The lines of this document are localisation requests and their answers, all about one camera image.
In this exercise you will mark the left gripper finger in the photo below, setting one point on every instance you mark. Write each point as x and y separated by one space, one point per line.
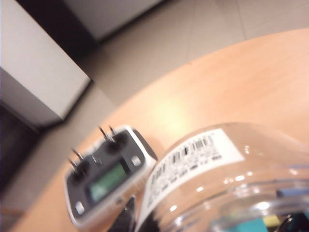
126 222

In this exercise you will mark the clear plastic clip jar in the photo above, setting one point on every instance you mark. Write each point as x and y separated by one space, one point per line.
217 169

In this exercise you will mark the large teal binder clip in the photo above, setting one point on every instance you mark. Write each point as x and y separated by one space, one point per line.
241 224

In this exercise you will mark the yellow binder clip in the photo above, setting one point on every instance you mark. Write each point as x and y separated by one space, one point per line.
272 220

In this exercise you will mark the small teal binder clip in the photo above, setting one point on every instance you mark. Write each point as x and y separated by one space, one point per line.
294 192

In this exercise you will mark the white black remote controller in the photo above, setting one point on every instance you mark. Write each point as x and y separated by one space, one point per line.
106 178

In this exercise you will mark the white square column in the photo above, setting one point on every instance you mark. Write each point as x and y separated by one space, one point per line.
36 72

